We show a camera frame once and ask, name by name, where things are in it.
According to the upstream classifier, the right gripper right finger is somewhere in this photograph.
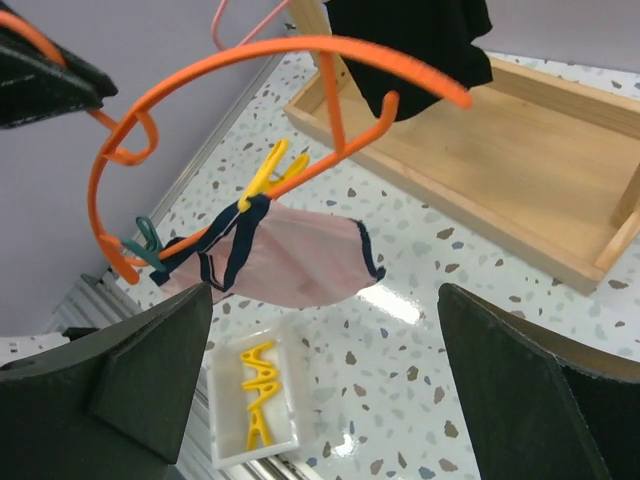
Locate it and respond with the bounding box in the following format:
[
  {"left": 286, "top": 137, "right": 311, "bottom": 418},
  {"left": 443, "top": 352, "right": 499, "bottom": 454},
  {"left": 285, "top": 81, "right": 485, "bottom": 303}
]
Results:
[{"left": 437, "top": 283, "right": 639, "bottom": 479}]

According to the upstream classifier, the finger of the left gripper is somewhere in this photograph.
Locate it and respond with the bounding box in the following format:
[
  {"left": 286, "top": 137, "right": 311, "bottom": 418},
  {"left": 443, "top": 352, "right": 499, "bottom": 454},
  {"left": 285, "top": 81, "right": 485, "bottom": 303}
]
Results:
[{"left": 1, "top": 29, "right": 118, "bottom": 129}]

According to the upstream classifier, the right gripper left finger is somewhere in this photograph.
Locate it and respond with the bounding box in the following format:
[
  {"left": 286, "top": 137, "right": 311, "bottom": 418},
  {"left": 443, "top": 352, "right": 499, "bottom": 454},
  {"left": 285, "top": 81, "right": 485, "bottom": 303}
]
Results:
[{"left": 1, "top": 285, "right": 212, "bottom": 479}]

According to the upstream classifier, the orange plastic hanger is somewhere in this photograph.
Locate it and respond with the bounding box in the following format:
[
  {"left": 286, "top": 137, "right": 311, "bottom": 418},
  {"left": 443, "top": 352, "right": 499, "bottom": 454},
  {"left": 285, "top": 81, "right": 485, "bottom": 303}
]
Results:
[{"left": 0, "top": 9, "right": 474, "bottom": 286}]

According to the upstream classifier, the teal clothespin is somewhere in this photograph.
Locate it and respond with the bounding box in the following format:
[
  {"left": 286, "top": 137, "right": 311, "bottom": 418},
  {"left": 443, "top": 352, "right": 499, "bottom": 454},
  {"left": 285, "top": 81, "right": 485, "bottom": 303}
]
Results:
[{"left": 119, "top": 215, "right": 166, "bottom": 273}]

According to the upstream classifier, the pink underwear navy trim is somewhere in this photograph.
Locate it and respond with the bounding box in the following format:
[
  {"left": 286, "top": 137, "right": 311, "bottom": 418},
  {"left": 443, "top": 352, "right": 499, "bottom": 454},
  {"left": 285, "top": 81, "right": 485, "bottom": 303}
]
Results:
[{"left": 150, "top": 195, "right": 386, "bottom": 309}]

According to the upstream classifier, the yellow clothespin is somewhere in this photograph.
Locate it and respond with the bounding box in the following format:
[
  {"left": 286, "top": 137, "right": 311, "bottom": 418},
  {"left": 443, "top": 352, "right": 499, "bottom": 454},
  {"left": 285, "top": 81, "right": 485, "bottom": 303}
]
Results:
[
  {"left": 237, "top": 138, "right": 310, "bottom": 213},
  {"left": 240, "top": 341, "right": 281, "bottom": 408},
  {"left": 246, "top": 397, "right": 274, "bottom": 451}
]

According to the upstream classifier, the black beige underwear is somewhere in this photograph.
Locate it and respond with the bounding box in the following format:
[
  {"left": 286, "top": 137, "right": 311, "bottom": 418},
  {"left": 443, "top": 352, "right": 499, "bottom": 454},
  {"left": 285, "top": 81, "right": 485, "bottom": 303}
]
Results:
[{"left": 324, "top": 0, "right": 493, "bottom": 121}]

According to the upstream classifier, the clear plastic clip box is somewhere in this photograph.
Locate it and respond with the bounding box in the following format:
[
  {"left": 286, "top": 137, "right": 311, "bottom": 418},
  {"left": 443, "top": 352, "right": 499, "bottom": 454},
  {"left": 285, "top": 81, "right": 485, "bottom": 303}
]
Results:
[{"left": 205, "top": 315, "right": 315, "bottom": 469}]

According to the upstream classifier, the wooden hanging rack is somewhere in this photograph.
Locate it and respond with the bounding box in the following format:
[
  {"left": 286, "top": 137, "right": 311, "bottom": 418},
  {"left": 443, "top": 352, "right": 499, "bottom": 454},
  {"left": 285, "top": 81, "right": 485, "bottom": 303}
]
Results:
[{"left": 282, "top": 0, "right": 640, "bottom": 296}]

